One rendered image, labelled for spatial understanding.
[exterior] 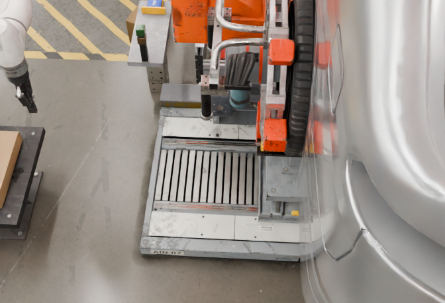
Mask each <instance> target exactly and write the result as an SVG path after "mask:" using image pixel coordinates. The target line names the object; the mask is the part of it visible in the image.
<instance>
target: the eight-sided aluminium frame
mask: <svg viewBox="0 0 445 303"><path fill-rule="evenodd" d="M275 7H277V8H276V12H281V17H282V23H281V27H275ZM268 9H269V29H268V46H269V43H270V40H271V39H272V38H275V39H289V27H288V0H266V13H265V22H266V18H267V10H268ZM286 73H287V66H286V65H281V66H280V76H279V91H276V88H277V82H273V65H269V64H268V72H267V84H260V94H261V102H260V134H261V142H263V136H264V134H263V133H262V132H263V131H264V120H265V118H270V114H271V118H274V119H283V110H285V100H286V92H285V85H286ZM276 110H277V114H276Z"/></svg>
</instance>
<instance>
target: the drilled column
mask: <svg viewBox="0 0 445 303"><path fill-rule="evenodd" d="M146 71H147V76H148V83H149V88H150V92H159V93H161V90H162V84H163V83H169V82H170V78H169V71H168V60H167V54H166V56H165V61H164V66H163V67H146ZM152 83H153V84H152ZM154 89H155V90H154Z"/></svg>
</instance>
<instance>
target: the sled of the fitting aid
mask: <svg viewBox="0 0 445 303"><path fill-rule="evenodd" d="M258 221H259V222H277V223H292V224H298V223H299V204H298V202H283V201H268V200H266V156H264V155H259V187H258Z"/></svg>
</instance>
